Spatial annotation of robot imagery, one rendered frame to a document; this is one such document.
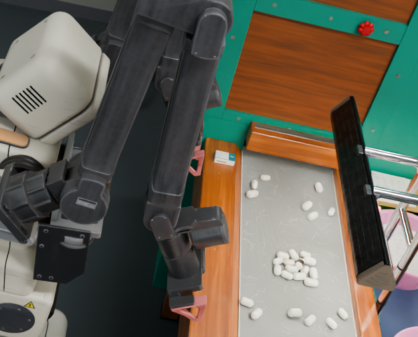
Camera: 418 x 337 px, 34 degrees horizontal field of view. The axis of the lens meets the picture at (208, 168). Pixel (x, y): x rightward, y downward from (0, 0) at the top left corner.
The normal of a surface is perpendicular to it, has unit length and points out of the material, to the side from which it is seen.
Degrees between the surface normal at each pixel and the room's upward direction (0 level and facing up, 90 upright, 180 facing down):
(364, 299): 0
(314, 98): 90
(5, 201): 53
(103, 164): 80
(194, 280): 27
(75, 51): 42
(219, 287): 0
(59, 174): 37
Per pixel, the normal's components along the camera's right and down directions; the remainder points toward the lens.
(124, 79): -0.04, 0.62
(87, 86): 0.82, -0.45
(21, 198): -0.22, 0.13
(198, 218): -0.16, -0.76
